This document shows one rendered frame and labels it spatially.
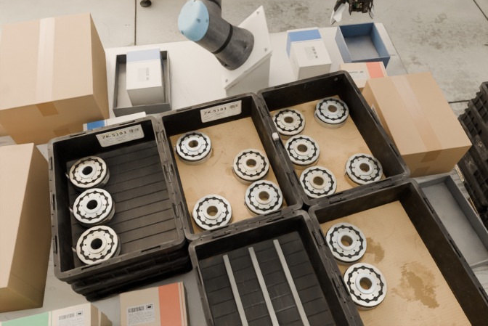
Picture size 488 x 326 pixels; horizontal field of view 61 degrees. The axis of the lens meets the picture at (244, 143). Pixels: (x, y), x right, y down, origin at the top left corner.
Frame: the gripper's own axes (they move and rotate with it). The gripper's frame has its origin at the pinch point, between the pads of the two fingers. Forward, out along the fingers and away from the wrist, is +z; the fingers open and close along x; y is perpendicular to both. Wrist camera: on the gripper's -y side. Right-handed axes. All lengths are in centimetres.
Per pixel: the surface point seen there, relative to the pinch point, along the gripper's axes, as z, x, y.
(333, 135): 3.1, -17.5, 46.3
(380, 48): 14.9, 13.2, 1.3
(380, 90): 1.5, 0.8, 32.8
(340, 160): 3, -18, 55
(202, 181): 0, -58, 57
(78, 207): -6, -91, 63
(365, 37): 17.8, 10.9, -8.9
